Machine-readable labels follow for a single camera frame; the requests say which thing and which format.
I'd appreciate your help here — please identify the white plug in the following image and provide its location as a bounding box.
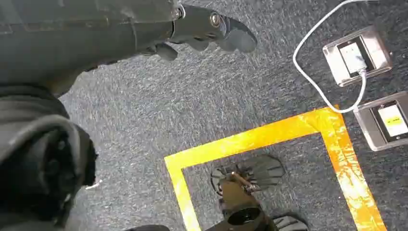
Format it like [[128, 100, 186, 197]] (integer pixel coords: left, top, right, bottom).
[[339, 42, 368, 75]]

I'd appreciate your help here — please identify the white power cable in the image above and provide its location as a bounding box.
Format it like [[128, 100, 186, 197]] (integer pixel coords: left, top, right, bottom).
[[293, 0, 380, 115]]

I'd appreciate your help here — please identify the ribbed grey left arm sleeve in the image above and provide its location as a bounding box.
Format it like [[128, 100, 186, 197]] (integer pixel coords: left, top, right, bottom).
[[0, 83, 98, 231]]

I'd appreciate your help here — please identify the steel floor socket, yellow label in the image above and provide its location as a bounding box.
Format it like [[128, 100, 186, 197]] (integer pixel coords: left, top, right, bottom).
[[353, 91, 408, 152]]

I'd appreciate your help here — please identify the yellow floor tape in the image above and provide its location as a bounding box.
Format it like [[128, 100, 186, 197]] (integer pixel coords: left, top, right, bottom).
[[164, 104, 388, 231]]

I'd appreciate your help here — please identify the dark robot leg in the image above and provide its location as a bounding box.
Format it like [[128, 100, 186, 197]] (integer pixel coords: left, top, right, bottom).
[[205, 173, 279, 231]]

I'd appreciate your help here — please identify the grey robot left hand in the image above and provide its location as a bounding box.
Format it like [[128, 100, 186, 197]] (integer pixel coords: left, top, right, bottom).
[[0, 0, 258, 97]]

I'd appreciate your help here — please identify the steel floor socket box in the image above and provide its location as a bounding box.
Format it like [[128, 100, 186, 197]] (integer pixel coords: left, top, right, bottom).
[[322, 25, 393, 88]]

